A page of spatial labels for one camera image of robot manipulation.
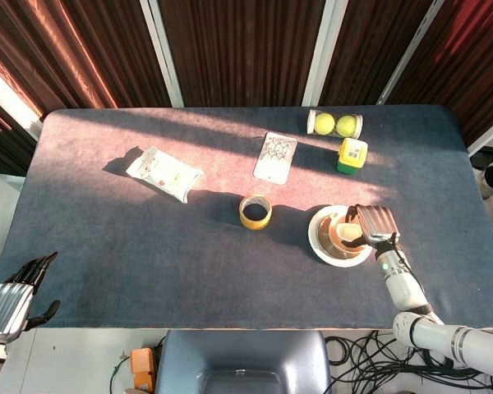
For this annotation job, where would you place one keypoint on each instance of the dark red curtain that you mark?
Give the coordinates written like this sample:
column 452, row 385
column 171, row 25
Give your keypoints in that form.
column 250, row 49

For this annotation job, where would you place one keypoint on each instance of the white frame post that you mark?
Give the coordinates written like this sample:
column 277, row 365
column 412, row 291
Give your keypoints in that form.
column 489, row 139
column 161, row 49
column 8, row 98
column 321, row 53
column 406, row 49

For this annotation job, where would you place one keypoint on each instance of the dark blue table cloth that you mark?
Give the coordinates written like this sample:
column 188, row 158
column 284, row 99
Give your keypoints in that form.
column 148, row 254

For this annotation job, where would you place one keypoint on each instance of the white blister pack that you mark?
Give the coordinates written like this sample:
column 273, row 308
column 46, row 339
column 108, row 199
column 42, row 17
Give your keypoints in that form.
column 275, row 158

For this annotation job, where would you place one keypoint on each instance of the yellow tape roll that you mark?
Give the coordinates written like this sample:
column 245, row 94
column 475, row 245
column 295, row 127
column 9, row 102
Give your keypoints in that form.
column 255, row 212

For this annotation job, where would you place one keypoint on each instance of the beige bowl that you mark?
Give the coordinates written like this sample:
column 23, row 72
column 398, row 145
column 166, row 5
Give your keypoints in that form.
column 333, row 246

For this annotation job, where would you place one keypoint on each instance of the clear tennis ball tube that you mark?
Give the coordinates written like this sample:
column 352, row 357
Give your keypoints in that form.
column 334, row 124

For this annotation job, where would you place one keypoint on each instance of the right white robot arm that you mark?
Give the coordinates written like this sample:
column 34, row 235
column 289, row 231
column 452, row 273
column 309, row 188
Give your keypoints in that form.
column 419, row 316

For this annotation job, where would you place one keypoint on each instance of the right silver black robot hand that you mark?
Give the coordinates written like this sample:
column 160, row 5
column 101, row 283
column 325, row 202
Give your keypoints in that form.
column 376, row 223

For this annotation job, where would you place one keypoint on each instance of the orange device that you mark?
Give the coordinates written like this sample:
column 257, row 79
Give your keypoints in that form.
column 144, row 369

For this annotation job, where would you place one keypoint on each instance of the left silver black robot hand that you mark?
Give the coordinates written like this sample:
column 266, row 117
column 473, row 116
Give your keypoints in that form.
column 6, row 305

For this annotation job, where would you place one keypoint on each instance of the yellow green box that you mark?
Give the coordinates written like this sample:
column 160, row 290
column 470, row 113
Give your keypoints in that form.
column 352, row 156

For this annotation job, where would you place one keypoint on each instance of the white snack bag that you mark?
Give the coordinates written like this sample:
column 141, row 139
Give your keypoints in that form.
column 164, row 174

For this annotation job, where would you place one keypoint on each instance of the yellow tennis ball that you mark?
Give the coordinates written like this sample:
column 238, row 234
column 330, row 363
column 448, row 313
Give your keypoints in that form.
column 346, row 126
column 324, row 123

